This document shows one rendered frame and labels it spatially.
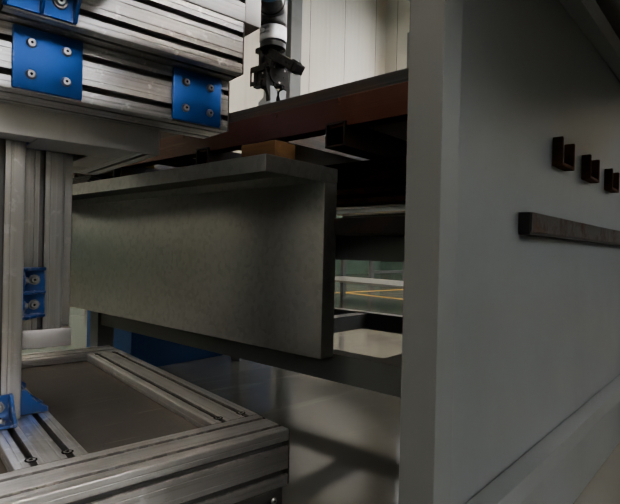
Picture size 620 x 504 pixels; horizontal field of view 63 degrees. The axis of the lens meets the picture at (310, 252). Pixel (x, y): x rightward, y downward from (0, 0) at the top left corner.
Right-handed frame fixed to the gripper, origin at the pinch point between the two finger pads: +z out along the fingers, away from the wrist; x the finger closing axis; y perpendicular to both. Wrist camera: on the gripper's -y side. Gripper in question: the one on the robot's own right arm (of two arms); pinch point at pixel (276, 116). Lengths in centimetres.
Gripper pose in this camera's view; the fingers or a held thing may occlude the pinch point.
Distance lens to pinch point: 142.4
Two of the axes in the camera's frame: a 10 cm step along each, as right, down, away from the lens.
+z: -0.2, 10.0, 0.0
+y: -7.5, -0.2, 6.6
